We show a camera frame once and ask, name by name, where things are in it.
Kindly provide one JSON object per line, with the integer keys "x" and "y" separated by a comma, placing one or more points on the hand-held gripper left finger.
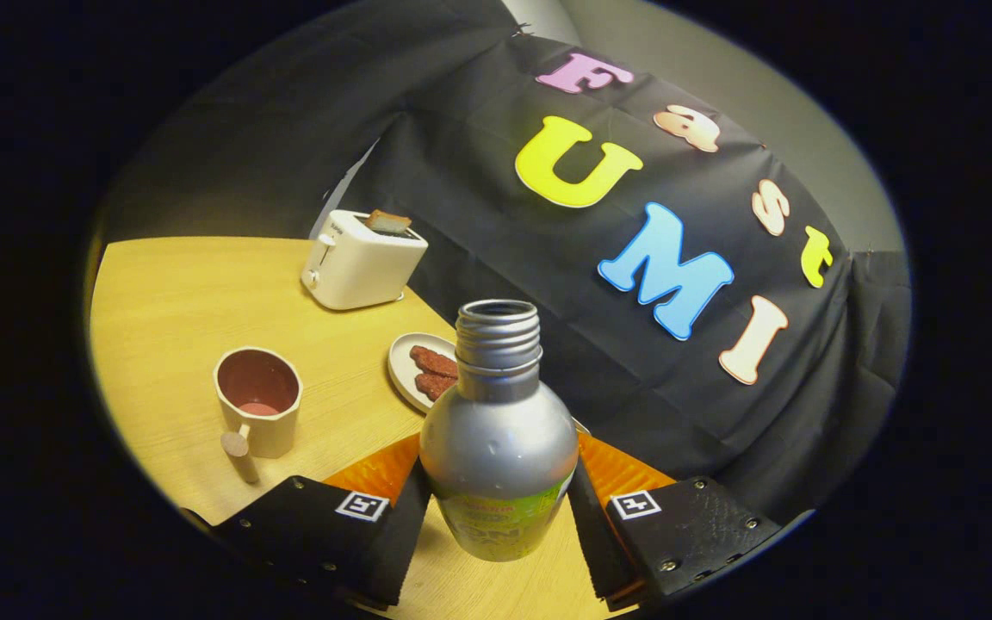
{"x": 401, "y": 534}

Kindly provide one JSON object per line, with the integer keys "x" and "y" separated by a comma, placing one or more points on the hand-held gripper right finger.
{"x": 591, "y": 534}

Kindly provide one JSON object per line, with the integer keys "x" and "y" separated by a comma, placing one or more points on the silver juice bottle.
{"x": 496, "y": 439}

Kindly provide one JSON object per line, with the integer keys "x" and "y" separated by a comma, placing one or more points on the beige cup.
{"x": 276, "y": 430}

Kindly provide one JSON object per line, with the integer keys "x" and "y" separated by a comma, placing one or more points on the white oval plate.
{"x": 401, "y": 366}

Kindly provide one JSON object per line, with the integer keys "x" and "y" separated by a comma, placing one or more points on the white toaster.
{"x": 362, "y": 271}

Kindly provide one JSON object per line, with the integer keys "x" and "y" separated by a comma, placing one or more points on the brown toast slice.
{"x": 388, "y": 222}

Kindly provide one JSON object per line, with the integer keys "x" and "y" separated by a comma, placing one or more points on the wooden table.
{"x": 169, "y": 310}

